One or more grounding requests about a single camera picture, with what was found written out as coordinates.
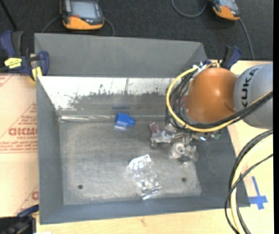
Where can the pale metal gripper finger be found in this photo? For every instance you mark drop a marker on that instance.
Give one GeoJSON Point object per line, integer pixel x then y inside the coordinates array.
{"type": "Point", "coordinates": [162, 135]}
{"type": "Point", "coordinates": [161, 143]}

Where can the small purple block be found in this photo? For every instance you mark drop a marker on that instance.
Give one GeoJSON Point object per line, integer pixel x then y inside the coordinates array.
{"type": "Point", "coordinates": [154, 127]}

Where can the clear plastic bottle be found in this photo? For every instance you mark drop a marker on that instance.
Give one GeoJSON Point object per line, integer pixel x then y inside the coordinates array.
{"type": "Point", "coordinates": [144, 177]}

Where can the blue plastic cap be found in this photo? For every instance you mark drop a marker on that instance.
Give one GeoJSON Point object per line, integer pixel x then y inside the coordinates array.
{"type": "Point", "coordinates": [123, 121]}

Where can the grey metal bin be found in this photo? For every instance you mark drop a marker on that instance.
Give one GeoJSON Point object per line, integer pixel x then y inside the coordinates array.
{"type": "Point", "coordinates": [98, 155]}

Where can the brown cardboard board red print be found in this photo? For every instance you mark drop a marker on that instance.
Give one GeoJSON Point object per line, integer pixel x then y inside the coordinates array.
{"type": "Point", "coordinates": [12, 169]}

